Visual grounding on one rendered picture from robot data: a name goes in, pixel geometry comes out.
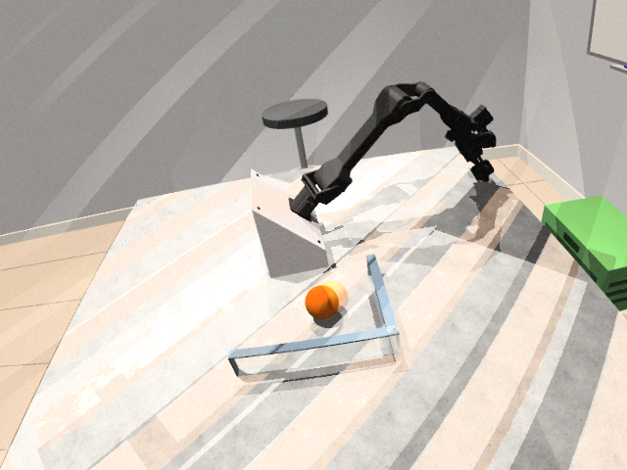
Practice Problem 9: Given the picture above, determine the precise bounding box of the brown ball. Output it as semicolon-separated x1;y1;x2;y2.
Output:
305;286;334;319

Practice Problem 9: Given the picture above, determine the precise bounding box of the clear l-shaped low wall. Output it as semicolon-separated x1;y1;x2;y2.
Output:
230;261;400;376
227;254;400;376

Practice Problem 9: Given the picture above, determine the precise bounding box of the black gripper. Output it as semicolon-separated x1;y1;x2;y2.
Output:
455;137;495;183

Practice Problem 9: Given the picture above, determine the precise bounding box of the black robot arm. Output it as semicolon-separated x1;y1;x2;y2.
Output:
288;81;497;221

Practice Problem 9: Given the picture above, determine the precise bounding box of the translucent orange ball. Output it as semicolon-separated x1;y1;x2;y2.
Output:
321;282;349;315

